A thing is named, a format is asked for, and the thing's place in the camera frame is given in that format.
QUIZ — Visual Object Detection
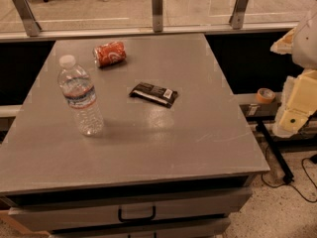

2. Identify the grey drawer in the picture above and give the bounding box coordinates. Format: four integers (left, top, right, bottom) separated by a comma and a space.
49, 218, 231, 238
9, 187, 252, 231

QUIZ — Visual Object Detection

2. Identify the roll of tan tape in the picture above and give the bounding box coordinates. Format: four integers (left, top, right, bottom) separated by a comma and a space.
256, 88, 275, 104

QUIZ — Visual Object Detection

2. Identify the clear plastic water bottle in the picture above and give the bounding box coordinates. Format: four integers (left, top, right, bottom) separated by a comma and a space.
57, 55, 104, 136

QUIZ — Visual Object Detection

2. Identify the upper grey drawer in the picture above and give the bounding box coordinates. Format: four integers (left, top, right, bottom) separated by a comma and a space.
9, 187, 252, 231

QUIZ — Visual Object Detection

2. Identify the crushed orange soda can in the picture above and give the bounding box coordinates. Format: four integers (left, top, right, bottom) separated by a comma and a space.
93, 42, 126, 67

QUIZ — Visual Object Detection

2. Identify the metal rail bracket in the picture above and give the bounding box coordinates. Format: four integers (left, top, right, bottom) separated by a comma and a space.
229, 0, 249, 30
12, 0, 42, 37
152, 0, 163, 33

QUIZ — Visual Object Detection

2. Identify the right metal rail bracket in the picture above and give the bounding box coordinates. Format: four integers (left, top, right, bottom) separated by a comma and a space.
229, 0, 249, 30

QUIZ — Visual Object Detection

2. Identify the black drawer handle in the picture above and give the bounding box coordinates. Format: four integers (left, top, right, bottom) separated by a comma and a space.
118, 205, 157, 223

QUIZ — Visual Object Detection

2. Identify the horizontal metal window rail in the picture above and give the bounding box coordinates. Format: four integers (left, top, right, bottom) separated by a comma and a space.
0, 21, 297, 43

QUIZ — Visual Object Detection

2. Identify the lower grey drawer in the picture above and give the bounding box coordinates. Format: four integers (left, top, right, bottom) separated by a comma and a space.
49, 218, 231, 238

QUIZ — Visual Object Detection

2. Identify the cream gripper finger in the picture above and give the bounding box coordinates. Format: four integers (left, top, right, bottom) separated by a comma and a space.
270, 28, 295, 55
272, 107, 312, 138

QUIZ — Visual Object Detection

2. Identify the middle metal rail bracket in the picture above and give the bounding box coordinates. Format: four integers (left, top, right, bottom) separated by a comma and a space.
152, 0, 163, 33

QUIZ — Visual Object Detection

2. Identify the left metal rail bracket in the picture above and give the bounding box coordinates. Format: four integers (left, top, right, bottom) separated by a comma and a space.
12, 0, 42, 37

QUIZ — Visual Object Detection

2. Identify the black rxbar chocolate wrapper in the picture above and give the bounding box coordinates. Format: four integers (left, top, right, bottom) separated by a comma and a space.
129, 82, 178, 108

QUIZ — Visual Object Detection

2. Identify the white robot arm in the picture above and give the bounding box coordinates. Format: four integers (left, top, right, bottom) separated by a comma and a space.
270, 6, 317, 138

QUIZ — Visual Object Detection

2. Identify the black metal stand leg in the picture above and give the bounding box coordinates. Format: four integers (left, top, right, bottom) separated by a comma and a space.
256, 120, 294, 184

